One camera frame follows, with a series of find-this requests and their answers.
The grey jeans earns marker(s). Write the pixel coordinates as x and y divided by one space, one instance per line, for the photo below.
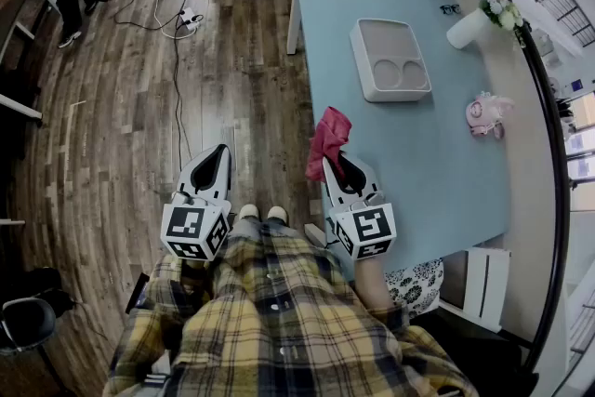
253 225

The person's right shoe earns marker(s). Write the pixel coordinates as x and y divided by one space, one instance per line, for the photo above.
278 214

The black round stool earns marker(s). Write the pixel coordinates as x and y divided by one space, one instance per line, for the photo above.
28 323

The black eyeglasses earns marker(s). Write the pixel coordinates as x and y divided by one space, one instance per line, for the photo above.
447 9

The person's shoe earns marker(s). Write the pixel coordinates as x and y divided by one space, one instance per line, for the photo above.
248 211
278 214

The black battery pack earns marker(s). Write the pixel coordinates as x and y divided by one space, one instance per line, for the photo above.
137 293

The person's left forearm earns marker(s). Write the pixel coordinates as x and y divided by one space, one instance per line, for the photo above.
193 274

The person's left shoe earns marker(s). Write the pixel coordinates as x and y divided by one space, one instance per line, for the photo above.
248 211

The floral cushion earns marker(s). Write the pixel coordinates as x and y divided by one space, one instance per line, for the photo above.
413 288

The red cloth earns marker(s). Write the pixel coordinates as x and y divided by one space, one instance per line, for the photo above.
327 135

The black curved railing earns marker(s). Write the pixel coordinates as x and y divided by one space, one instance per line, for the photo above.
562 209

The pale flower bouquet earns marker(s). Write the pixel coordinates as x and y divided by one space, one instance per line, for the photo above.
499 9

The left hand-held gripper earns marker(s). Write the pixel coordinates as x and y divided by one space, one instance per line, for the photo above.
186 223

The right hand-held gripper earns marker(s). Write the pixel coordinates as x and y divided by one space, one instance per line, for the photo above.
372 225

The grey compartment tray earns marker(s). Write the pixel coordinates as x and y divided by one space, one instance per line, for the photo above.
386 46

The yellow plaid shirt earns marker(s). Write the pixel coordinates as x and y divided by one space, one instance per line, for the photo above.
279 330

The white power strip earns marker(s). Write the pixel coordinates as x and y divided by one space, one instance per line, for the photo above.
189 21

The person's right forearm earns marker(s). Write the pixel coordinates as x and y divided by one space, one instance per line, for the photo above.
374 288

